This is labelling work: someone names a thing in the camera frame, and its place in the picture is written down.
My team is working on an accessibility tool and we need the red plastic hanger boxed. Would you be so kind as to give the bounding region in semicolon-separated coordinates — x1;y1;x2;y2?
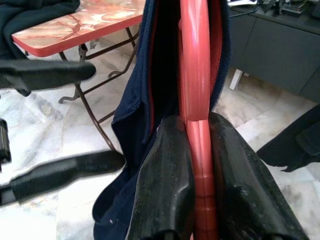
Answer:
177;0;224;240

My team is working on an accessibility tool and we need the navy shirt with red collar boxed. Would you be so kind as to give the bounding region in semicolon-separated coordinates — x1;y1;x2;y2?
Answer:
91;0;233;240

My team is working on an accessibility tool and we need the black digital display box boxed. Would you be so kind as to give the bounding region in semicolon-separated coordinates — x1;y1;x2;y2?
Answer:
281;3;309;16

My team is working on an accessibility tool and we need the black remote control holder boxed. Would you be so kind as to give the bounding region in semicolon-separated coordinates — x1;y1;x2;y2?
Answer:
259;0;281;12

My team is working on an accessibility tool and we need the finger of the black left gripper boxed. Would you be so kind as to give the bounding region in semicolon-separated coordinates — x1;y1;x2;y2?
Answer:
0;59;97;97
0;149;126;207

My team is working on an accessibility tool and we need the red marbled folding table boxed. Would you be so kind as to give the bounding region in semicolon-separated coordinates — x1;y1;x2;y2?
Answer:
11;0;151;154

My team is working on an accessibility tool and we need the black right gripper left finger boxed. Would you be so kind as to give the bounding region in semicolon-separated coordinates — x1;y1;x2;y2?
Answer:
126;115;196;240

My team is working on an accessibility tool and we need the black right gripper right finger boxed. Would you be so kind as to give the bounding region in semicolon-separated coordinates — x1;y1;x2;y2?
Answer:
208;111;311;240

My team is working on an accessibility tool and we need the black television console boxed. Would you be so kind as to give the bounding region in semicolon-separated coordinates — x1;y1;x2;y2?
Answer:
226;4;320;101

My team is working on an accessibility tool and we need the dark crumpled garment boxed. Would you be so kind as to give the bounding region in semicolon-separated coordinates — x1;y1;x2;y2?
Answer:
0;0;81;60

